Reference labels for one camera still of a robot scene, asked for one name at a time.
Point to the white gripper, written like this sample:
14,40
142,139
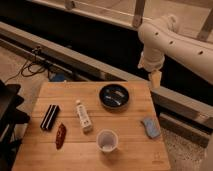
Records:
150,64

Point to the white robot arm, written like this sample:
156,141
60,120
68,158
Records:
160,37

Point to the black round bowl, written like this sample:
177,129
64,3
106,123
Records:
114,96

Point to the white tube bottle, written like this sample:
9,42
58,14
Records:
85,121

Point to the wooden cutting board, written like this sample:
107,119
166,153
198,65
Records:
70,130

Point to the blue object on floor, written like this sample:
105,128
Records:
58,78

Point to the black rectangular box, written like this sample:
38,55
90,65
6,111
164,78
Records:
49,118

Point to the dark red wrapped snack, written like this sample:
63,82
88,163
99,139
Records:
60,136

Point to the black chair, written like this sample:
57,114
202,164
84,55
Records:
10,116

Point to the grey metal rail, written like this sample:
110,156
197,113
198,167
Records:
185,112

